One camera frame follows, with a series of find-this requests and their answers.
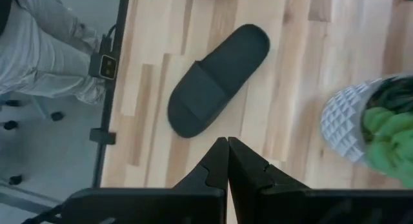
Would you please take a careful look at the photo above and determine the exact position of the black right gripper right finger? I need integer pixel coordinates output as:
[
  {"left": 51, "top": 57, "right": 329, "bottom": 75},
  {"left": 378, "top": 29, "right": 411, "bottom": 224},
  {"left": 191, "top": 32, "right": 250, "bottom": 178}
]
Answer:
[{"left": 227, "top": 136, "right": 310, "bottom": 224}]

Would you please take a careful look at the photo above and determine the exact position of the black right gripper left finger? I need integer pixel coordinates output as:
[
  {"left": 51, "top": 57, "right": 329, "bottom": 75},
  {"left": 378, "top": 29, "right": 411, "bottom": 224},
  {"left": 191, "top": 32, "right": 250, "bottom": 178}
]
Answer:
[{"left": 172, "top": 136, "right": 230, "bottom": 191}]

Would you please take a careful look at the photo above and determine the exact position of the black slide sandal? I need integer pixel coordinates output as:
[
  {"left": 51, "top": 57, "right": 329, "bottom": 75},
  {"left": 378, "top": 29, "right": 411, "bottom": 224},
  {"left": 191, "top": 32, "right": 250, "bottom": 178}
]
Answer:
[{"left": 166, "top": 23, "right": 271, "bottom": 139}]

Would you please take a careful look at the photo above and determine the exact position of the green plant in patterned pot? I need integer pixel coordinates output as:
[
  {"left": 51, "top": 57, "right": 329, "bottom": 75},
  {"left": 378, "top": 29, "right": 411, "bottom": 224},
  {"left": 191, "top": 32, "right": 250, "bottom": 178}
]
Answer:
[{"left": 319, "top": 73, "right": 413, "bottom": 190}]

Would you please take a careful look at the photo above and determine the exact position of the office chair base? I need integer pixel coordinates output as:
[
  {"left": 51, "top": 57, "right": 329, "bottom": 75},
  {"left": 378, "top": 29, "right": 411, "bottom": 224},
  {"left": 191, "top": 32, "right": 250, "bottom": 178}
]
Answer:
[{"left": 0, "top": 91, "right": 66, "bottom": 187}]

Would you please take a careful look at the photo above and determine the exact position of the person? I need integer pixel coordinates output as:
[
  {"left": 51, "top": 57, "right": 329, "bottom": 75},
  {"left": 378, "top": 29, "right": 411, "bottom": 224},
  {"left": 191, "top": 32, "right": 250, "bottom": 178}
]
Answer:
[{"left": 0, "top": 0, "right": 109, "bottom": 106}]

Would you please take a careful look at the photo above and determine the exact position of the black metal table frame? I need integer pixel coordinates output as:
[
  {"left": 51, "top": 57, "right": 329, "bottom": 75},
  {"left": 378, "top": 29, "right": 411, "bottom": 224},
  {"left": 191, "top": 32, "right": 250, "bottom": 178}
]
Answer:
[{"left": 89, "top": 0, "right": 132, "bottom": 189}]

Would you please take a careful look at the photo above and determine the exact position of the black table-level camera box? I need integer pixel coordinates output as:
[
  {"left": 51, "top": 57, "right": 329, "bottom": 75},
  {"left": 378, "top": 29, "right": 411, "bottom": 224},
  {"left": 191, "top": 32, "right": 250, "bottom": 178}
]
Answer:
[{"left": 88, "top": 23, "right": 119, "bottom": 81}]

